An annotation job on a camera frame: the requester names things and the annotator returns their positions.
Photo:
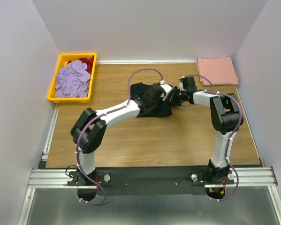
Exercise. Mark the folded pink t shirt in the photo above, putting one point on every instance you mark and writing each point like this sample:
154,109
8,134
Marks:
218,71

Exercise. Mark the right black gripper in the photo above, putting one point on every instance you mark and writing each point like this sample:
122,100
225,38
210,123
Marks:
172,97

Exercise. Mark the red t shirt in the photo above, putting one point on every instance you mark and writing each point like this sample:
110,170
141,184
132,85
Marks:
85,66

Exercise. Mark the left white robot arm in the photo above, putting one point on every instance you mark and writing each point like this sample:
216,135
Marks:
90,128

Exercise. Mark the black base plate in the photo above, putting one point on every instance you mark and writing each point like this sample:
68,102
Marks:
125,181

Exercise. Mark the yellow plastic bin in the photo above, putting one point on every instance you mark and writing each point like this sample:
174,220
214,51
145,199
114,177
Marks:
62,61

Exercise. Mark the black t shirt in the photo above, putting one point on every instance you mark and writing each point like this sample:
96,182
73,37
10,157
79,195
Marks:
161,109

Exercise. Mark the aluminium frame rail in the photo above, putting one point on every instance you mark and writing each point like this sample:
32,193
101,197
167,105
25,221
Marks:
56,178

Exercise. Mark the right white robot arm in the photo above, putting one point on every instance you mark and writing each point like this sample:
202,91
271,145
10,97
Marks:
226,118

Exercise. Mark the lavender t shirt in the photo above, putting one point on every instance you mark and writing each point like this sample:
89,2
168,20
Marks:
67,84

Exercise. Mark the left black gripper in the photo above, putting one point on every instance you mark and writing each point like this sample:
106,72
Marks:
160,99

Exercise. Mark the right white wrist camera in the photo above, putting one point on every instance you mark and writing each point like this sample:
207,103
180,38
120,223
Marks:
180,86

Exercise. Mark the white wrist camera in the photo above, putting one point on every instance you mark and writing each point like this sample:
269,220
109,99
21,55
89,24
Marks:
167,89
180,86

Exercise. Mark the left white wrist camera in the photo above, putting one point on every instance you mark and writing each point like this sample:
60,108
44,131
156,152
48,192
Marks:
167,89

